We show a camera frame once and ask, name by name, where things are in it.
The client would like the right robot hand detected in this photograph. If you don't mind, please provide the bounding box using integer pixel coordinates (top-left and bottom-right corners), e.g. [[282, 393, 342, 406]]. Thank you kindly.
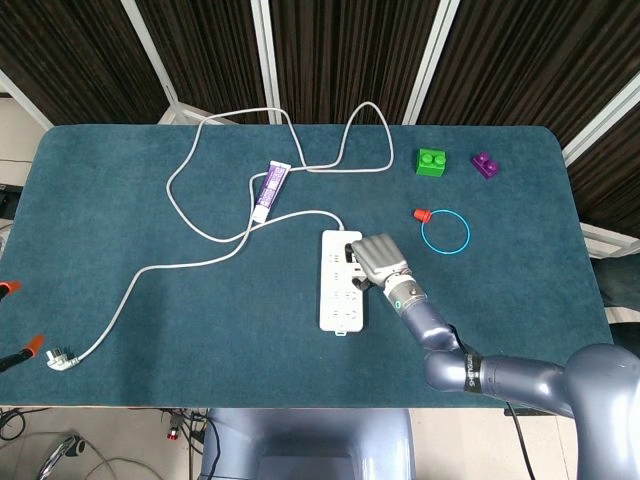
[[347, 232, 416, 294]]

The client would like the white power strip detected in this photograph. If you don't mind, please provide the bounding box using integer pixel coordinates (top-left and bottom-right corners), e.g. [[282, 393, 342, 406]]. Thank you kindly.
[[318, 229, 365, 337]]

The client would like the green toy building block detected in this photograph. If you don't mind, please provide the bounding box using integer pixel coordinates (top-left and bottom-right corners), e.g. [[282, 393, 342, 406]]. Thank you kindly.
[[414, 147, 449, 178]]

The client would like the purple and white toothpaste tube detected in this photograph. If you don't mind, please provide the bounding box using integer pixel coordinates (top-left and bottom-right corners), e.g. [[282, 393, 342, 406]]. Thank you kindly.
[[250, 160, 293, 224]]

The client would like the purple toy building block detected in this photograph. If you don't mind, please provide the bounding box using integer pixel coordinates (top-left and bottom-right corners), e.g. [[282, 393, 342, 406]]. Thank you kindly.
[[470, 151, 503, 181]]

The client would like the teal fabric table mat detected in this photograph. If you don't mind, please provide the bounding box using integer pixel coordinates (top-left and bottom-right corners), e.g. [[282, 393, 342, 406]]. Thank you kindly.
[[0, 123, 625, 407]]

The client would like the blue-grey robot torso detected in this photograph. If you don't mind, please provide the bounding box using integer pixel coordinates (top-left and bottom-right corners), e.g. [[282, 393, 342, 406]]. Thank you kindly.
[[199, 407, 417, 480]]

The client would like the dark slatted screen panel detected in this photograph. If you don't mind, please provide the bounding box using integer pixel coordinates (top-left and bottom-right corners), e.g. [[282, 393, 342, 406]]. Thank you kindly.
[[417, 0, 640, 146], [0, 0, 169, 126], [269, 0, 444, 125], [134, 0, 271, 124], [567, 97, 640, 236]]

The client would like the white screen foot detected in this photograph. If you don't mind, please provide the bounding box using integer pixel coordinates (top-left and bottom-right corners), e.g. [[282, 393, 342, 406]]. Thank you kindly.
[[579, 222, 640, 259]]

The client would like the dark seat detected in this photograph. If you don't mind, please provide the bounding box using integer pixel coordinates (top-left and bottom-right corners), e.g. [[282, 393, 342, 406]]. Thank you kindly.
[[593, 254, 640, 351]]

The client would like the chrome metal fitting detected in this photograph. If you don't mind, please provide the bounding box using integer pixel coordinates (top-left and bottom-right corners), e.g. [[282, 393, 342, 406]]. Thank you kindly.
[[39, 433, 89, 480]]

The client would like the black box device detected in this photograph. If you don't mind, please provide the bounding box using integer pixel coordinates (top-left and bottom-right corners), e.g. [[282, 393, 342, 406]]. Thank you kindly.
[[0, 183, 24, 221]]

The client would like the thin blue ring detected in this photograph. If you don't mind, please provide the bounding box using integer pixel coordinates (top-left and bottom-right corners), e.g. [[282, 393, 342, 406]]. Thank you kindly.
[[420, 208, 472, 257]]

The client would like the grey-white power strip cord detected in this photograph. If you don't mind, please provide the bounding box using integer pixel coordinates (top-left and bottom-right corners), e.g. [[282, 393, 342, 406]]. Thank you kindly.
[[74, 101, 394, 364]]

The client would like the white screen frame post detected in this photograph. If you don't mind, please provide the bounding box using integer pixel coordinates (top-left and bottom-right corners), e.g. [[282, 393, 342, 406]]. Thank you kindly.
[[0, 68, 54, 129], [402, 0, 460, 125], [119, 0, 201, 125], [251, 0, 284, 125], [562, 82, 640, 164]]

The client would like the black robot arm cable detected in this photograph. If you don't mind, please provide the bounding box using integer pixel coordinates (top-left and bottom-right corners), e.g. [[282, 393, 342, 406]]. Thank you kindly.
[[507, 407, 534, 480]]

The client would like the white power plug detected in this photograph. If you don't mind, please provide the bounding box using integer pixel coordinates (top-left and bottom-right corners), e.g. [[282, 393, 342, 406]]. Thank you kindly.
[[44, 348, 81, 372]]

